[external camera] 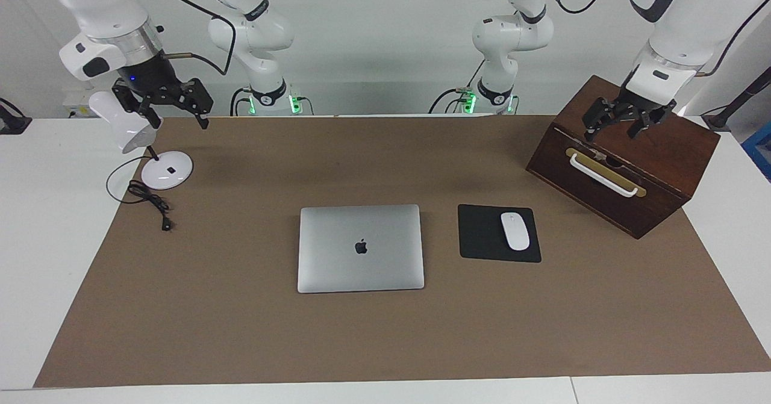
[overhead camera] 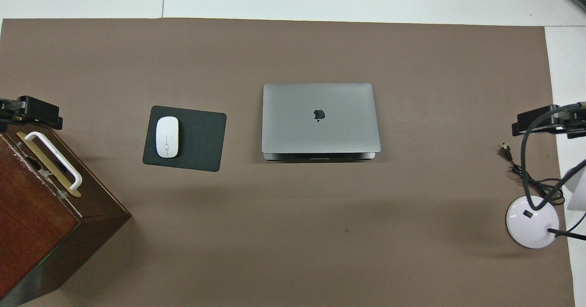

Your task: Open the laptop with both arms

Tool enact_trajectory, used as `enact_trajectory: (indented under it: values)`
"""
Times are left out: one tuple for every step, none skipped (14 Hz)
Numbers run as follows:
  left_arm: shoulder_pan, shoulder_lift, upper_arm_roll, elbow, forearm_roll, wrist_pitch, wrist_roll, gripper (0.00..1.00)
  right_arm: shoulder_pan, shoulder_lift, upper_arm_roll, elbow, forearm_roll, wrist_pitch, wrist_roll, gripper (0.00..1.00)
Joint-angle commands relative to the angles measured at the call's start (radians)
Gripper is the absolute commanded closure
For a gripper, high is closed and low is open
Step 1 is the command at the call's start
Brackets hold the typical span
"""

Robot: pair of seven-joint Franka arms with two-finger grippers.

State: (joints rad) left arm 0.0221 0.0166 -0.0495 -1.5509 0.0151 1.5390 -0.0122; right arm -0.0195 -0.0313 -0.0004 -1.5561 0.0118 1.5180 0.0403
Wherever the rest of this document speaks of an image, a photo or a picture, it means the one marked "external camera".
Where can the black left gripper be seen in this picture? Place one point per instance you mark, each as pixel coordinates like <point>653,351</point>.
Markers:
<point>635,104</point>

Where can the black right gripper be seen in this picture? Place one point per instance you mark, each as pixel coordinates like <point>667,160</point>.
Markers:
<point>150,79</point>

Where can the silver grey laptop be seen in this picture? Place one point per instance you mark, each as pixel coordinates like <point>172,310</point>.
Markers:
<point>361,271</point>

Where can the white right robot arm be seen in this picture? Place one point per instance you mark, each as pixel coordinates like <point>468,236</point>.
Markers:
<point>96,0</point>

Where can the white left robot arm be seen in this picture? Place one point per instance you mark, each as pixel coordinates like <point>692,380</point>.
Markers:
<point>686,24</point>

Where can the dark brown wooden box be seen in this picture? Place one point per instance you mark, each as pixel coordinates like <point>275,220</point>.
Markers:
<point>656,133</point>

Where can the white desk lamp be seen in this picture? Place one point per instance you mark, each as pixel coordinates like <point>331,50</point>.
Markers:
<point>168,172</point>

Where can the brass box plate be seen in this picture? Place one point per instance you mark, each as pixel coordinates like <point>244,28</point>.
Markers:
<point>639,191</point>

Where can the black stand pole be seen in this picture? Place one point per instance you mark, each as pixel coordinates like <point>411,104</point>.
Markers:
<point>744,96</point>

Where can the blue crate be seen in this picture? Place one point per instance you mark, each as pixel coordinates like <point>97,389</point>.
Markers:
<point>760,154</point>

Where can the white computer mouse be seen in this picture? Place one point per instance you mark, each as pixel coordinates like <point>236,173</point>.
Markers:
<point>515,232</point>

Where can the black mouse pad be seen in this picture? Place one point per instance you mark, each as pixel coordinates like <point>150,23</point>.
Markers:
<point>479,235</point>

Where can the brown table mat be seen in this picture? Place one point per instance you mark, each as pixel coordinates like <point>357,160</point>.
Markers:
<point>385,332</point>

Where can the white wall socket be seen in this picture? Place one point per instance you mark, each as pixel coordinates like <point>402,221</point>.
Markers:
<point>75,106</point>

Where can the black clamp mount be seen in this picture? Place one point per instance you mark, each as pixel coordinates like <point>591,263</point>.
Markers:
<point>12,124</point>

